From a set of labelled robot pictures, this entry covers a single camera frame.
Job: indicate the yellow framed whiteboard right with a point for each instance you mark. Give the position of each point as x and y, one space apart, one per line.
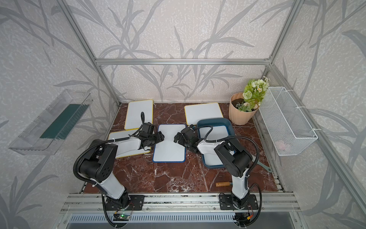
195 113

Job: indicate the beige flower pot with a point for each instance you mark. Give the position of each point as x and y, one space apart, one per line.
236 116

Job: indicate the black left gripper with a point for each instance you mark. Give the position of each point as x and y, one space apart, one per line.
160 137

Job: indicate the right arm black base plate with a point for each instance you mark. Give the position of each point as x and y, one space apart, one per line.
231 202

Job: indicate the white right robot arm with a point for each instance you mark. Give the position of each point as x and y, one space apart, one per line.
234 156

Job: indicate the right circuit board with wires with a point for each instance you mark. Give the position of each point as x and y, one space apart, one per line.
242 219

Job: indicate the green white artificial flowers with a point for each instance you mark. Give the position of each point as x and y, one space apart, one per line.
253 95

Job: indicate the green circuit board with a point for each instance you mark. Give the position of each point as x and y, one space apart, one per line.
121 217

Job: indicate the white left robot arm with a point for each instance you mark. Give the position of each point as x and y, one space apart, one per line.
96 163

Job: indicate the pink object in basket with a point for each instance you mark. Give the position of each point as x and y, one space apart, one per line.
282 146

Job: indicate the white wire mesh basket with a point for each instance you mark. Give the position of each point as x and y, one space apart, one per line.
285 121

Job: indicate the yellow framed whiteboard near left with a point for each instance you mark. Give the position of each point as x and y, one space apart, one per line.
129 147

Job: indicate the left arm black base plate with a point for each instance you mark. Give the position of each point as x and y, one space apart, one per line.
134 201

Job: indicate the blue framed whiteboard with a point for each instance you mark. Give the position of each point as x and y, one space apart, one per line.
168 150
212 161

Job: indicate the yellow framed whiteboard far left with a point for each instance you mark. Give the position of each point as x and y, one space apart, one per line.
133 116

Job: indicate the clear plastic wall shelf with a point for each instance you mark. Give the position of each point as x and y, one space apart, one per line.
45 135

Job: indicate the dark teal storage tray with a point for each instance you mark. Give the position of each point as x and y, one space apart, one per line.
216 122

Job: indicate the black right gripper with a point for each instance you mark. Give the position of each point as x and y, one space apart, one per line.
179 139

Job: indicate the yellow framed whiteboard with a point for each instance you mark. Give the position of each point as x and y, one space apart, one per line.
129 147
195 113
133 116

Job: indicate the aluminium front rail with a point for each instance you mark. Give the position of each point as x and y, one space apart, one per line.
180 202

